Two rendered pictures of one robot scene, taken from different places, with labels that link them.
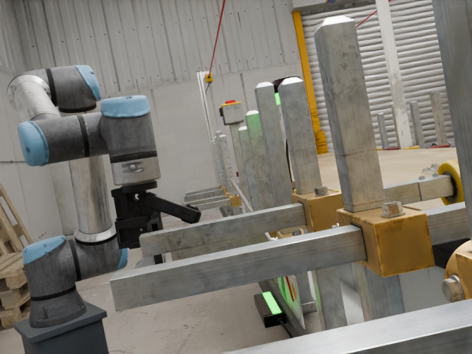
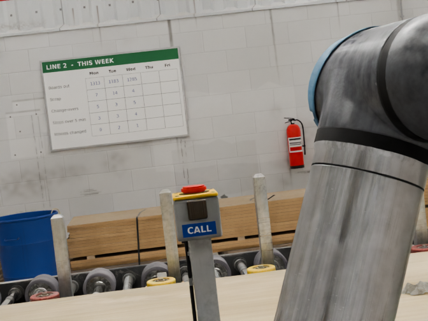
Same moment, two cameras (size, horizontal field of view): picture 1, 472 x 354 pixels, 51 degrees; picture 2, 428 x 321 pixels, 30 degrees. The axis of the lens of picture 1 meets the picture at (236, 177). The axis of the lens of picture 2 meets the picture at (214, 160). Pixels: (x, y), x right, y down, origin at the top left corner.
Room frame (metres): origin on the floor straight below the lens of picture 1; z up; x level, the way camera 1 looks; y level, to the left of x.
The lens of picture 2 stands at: (1.73, 1.23, 1.33)
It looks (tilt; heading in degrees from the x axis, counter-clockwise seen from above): 3 degrees down; 270
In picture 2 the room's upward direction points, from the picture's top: 6 degrees counter-clockwise
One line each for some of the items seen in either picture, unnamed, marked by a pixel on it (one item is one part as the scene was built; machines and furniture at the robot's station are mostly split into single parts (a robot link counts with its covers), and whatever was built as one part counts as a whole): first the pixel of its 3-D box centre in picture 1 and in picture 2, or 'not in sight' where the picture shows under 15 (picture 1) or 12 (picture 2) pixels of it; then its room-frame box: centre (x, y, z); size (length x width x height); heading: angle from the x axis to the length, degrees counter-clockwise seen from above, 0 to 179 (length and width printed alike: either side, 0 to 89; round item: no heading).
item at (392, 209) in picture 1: (392, 208); not in sight; (0.45, -0.13, 0.98); 0.02 x 0.02 x 0.01
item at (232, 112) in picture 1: (232, 114); (197, 216); (1.78, -0.03, 1.18); 0.07 x 0.07 x 0.08; 5
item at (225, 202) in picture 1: (226, 203); not in sight; (2.47, 0.07, 0.81); 0.43 x 0.03 x 0.04; 95
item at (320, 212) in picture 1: (316, 208); not in sight; (0.75, -0.11, 0.95); 0.13 x 0.06 x 0.05; 5
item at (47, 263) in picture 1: (50, 264); not in sight; (1.71, 0.69, 0.79); 0.17 x 0.15 x 0.18; 113
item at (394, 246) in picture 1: (376, 233); not in sight; (0.50, -0.13, 0.95); 0.13 x 0.06 x 0.05; 5
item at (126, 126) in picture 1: (128, 128); not in sight; (0.96, 0.19, 1.14); 0.10 x 0.09 x 0.12; 23
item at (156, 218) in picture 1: (139, 215); not in sight; (0.96, 0.20, 0.97); 0.09 x 0.08 x 0.12; 94
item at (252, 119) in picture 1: (268, 203); not in sight; (1.27, -0.07, 0.91); 0.03 x 0.03 x 0.48; 5
